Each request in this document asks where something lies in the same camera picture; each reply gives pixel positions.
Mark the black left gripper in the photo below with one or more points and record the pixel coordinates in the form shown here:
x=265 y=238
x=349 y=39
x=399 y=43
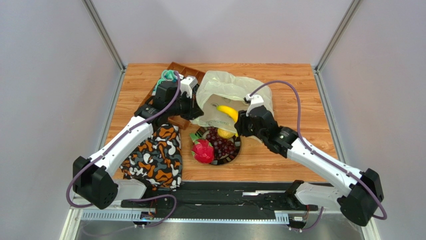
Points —
x=194 y=111

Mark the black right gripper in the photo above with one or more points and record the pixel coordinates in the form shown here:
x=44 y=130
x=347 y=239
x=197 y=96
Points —
x=245 y=124

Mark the yellow banana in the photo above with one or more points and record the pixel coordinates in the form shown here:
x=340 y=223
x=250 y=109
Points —
x=231 y=112

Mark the yellow lemon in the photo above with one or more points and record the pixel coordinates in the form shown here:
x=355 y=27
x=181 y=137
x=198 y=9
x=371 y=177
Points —
x=225 y=134

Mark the translucent plastic bag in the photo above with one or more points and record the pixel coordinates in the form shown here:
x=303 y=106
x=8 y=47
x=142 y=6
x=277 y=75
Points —
x=221 y=88

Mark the dark red grape bunch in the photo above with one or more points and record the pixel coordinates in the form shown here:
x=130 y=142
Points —
x=222 y=147

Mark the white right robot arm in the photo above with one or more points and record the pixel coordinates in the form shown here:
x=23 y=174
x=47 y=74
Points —
x=356 y=193

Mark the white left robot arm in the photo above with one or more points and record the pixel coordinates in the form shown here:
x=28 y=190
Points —
x=92 y=177

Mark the black round plate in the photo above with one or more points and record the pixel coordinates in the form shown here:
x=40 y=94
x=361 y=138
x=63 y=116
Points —
x=201 y=133

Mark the wooden compartment tray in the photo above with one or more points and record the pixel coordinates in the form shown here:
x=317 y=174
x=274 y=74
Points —
x=164 y=98

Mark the teal striped sock upper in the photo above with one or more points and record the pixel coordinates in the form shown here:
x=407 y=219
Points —
x=169 y=76

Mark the red dragon fruit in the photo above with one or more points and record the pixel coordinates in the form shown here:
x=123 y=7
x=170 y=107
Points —
x=202 y=150

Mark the camouflage patterned cloth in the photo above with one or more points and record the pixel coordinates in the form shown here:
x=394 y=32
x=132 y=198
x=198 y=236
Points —
x=157 y=161

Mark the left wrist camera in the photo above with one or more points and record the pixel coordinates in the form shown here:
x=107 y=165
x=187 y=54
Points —
x=187 y=86

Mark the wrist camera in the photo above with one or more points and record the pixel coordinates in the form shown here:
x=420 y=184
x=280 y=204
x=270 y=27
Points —
x=253 y=101
x=187 y=86

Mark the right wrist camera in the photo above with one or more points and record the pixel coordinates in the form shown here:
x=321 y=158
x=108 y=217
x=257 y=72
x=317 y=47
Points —
x=253 y=101

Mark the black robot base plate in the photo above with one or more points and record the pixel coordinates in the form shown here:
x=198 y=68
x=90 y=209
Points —
x=222 y=200

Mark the aluminium frame rail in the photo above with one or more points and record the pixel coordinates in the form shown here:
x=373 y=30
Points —
x=117 y=223

